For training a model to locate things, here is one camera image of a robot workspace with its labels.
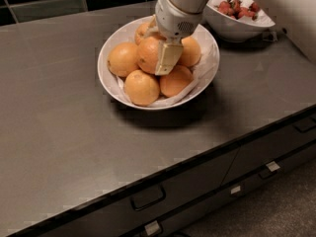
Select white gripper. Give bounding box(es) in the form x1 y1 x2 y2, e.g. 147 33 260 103
144 0 202 76

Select orange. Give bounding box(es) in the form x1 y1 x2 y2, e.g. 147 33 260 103
107 42 139 77
178 37 201 67
137 37 160 74
134 22 164 45
159 65 194 97
123 70 160 107

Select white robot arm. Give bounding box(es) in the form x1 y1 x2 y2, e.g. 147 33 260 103
146 0 316 75

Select white paper bowl liner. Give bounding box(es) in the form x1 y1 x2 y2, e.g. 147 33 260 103
116 42 219 109

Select white bowl with oranges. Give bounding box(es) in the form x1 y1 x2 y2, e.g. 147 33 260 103
98 16 217 109

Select white bowl with strawberries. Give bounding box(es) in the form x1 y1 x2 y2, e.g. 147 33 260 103
204 8 271 42

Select red strawberries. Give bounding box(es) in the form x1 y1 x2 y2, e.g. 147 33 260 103
216 0 261 21

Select white paper strawberry liner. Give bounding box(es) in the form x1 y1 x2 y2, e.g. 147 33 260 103
205 0 275 28

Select upper right drawer handle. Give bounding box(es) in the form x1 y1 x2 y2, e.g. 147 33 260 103
293 118 316 133

